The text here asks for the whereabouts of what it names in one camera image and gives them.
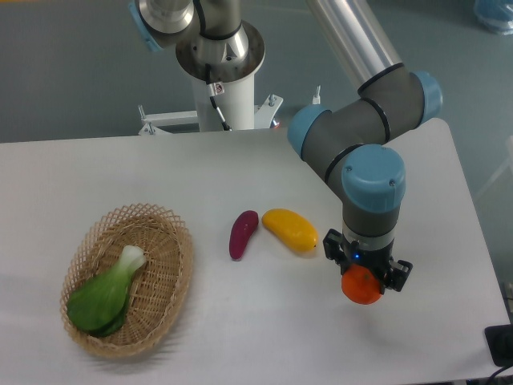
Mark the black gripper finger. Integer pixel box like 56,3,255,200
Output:
379,259,413,294
322,229,344,265

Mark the orange fruit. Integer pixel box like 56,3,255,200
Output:
341,264,382,305

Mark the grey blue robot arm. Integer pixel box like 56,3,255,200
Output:
129,1,442,293

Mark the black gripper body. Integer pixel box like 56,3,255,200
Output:
340,229,395,277

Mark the blue plastic bag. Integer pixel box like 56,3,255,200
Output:
474,0,512,35

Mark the green bok choy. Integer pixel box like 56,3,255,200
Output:
67,245,146,337

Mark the black device at table edge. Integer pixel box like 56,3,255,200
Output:
484,324,512,367

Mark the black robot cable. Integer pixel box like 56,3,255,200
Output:
204,63,233,132

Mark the woven wicker basket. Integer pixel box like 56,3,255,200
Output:
60,203,193,359

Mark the yellow mango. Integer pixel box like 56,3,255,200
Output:
262,209,318,253

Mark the purple eggplant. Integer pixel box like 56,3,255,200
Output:
228,210,259,261

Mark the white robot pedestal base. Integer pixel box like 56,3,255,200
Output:
139,75,284,136

